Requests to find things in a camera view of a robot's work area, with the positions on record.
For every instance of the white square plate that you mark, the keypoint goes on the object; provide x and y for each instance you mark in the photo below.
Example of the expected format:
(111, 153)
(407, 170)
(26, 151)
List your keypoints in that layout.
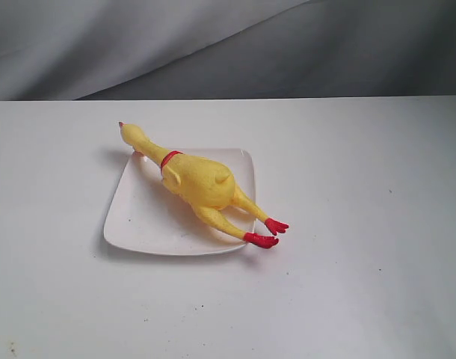
(145, 217)

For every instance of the yellow rubber chicken toy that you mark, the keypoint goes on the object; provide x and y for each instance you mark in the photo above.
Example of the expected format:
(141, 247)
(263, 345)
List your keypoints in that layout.
(205, 185)

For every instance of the grey backdrop cloth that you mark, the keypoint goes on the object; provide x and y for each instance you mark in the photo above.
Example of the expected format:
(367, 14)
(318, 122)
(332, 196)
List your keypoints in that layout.
(107, 50)

